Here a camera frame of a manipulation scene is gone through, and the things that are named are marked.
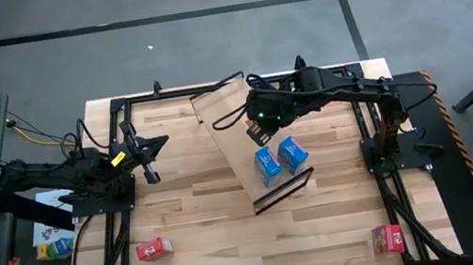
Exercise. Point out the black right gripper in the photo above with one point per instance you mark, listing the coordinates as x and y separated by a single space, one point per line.
266 133

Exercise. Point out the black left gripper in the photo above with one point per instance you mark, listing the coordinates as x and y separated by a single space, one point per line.
135 153

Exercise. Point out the blue Rice Krispies cereal box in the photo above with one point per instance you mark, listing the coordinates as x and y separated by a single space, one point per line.
267 165
292 154

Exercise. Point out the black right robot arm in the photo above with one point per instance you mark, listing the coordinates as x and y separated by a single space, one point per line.
329 89

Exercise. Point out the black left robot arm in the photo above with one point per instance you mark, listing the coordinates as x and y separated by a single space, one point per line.
80 169

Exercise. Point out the red cereal box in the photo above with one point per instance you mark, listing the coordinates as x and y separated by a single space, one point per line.
154 249
387 239

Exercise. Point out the wooden tray box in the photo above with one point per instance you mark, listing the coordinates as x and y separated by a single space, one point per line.
235 152

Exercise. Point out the yellow tag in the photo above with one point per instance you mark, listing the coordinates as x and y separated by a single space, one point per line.
118 159

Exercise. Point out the black table clamp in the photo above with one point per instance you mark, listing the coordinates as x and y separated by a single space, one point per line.
156 88
300 63

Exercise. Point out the black beam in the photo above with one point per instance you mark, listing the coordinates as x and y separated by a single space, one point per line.
35 212

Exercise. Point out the small green blue box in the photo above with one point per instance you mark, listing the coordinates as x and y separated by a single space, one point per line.
60 248

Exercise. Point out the small yellow box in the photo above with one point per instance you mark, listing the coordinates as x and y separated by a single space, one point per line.
42 251

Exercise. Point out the black hazard striped floor mat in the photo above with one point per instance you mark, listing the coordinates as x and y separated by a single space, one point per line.
458 211

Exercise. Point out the black metal table frame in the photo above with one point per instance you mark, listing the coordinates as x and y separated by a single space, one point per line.
164 96

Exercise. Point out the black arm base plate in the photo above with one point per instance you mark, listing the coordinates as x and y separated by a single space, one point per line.
100 206
413 164

